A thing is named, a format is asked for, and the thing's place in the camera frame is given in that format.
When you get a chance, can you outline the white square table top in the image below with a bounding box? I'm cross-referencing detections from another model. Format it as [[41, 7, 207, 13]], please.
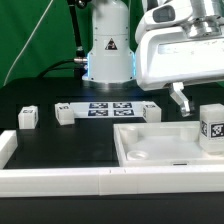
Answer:
[[113, 121, 224, 167]]

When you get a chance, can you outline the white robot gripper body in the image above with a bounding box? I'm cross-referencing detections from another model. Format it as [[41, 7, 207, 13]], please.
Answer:
[[135, 26, 224, 91]]

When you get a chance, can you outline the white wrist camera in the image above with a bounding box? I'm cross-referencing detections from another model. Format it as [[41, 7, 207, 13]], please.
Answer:
[[135, 0, 193, 43]]

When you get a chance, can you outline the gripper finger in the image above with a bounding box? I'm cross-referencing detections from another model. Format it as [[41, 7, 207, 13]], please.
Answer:
[[169, 82, 193, 117]]

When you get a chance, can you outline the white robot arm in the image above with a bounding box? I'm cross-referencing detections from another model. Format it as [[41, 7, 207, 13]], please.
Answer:
[[82, 0, 224, 116]]

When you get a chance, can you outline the white cable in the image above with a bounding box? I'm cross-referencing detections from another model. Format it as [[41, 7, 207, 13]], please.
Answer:
[[2, 0, 54, 87]]

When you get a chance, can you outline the black cable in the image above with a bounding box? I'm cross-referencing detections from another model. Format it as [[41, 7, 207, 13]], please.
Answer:
[[36, 0, 88, 80]]

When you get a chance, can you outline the white tag sheet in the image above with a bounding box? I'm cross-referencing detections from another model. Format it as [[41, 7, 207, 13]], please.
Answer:
[[68, 101, 158, 119]]

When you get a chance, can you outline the white U-shaped fence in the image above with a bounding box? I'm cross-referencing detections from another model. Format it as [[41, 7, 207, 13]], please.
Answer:
[[0, 130, 224, 197]]

